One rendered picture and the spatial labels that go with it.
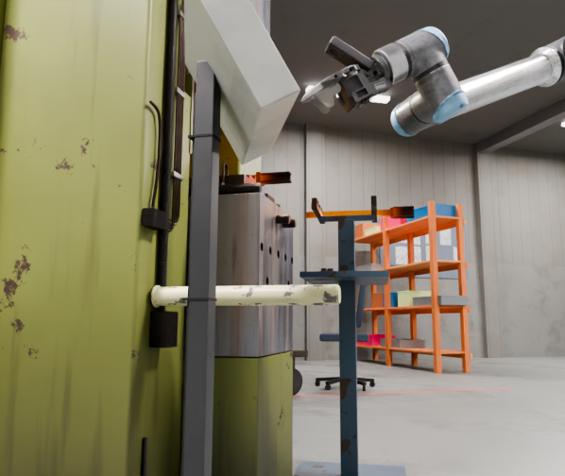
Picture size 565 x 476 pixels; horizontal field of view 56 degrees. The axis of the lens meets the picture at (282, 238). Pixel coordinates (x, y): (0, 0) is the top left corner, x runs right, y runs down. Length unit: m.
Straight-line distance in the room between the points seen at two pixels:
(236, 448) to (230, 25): 1.02
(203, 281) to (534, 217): 9.98
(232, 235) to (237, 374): 0.37
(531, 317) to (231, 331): 9.24
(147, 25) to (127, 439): 0.97
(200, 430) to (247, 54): 0.67
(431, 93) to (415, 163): 8.25
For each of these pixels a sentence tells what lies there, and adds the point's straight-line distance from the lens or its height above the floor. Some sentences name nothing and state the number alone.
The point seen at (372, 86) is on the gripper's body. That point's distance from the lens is 1.30.
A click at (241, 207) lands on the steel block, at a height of 0.87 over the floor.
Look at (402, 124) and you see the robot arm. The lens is 1.47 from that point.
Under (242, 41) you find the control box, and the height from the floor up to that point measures 1.04.
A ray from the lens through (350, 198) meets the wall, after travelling 8.89.
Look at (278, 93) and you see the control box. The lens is 0.96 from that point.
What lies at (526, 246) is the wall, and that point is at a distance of 10.59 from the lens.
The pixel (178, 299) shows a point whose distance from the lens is 1.27.
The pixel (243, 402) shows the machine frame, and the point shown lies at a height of 0.35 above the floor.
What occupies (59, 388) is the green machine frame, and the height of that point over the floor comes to 0.41.
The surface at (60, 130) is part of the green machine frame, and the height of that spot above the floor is 1.03.
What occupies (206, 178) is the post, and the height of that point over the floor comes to 0.83.
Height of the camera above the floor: 0.56
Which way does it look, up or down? 9 degrees up
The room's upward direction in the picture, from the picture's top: straight up
